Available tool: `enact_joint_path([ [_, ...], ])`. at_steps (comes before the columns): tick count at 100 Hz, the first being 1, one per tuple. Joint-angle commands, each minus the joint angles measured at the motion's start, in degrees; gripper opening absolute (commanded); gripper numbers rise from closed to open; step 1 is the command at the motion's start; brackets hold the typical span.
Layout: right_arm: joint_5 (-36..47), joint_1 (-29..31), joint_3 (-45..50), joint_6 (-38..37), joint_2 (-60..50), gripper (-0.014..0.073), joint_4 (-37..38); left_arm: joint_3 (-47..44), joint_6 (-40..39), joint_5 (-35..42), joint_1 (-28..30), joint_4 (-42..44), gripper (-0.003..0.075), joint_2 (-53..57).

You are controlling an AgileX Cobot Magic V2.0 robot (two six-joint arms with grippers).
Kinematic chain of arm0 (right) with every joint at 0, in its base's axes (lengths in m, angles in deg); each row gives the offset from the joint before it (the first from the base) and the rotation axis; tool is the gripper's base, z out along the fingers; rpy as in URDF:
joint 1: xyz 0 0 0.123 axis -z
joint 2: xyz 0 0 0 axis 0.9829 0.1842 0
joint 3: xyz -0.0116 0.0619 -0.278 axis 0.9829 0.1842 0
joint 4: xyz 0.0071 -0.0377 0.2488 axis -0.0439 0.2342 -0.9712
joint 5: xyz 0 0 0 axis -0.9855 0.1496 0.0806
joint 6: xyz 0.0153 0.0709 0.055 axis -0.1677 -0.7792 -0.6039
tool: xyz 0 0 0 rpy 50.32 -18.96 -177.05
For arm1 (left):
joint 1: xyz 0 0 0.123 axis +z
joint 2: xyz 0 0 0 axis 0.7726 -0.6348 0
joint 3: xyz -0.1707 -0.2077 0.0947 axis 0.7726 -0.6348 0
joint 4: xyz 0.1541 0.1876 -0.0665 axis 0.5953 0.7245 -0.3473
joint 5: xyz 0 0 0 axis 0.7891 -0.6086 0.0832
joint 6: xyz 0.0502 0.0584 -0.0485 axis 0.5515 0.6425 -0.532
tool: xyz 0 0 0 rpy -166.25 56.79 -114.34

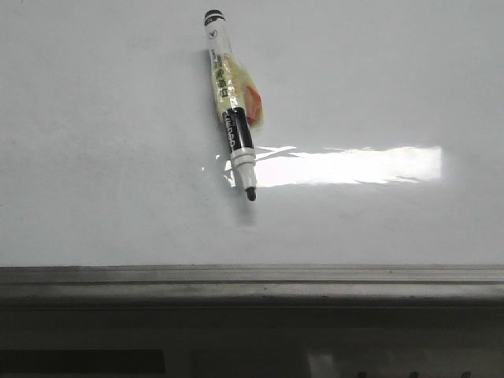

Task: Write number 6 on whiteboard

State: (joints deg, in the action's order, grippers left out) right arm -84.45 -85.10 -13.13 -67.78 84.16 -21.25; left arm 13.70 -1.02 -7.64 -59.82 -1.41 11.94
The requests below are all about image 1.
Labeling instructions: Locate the black and white whiteboard marker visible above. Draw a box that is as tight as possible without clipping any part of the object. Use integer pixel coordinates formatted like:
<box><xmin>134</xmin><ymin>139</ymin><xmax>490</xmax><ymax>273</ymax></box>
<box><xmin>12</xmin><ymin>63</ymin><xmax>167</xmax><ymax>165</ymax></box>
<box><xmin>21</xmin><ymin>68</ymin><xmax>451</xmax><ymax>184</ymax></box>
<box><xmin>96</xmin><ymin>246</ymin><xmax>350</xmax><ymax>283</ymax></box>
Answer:
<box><xmin>203</xmin><ymin>9</ymin><xmax>263</xmax><ymax>202</ymax></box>

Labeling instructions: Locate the black label strip below board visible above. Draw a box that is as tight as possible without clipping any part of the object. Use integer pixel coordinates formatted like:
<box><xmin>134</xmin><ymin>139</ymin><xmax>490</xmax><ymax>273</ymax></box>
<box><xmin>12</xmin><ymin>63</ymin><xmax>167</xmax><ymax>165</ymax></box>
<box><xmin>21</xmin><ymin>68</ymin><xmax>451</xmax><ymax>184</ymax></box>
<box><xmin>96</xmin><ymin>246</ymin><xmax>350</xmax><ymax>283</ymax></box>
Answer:
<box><xmin>1</xmin><ymin>350</ymin><xmax>166</xmax><ymax>374</ymax></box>

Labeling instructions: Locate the white whiteboard with aluminium frame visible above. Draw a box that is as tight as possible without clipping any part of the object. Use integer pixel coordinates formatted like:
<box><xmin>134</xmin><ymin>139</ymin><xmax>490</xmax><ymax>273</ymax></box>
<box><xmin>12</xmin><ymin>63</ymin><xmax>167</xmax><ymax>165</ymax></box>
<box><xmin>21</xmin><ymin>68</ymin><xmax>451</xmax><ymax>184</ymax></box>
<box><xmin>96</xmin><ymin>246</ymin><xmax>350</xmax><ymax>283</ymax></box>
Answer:
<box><xmin>1</xmin><ymin>1</ymin><xmax>503</xmax><ymax>308</ymax></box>

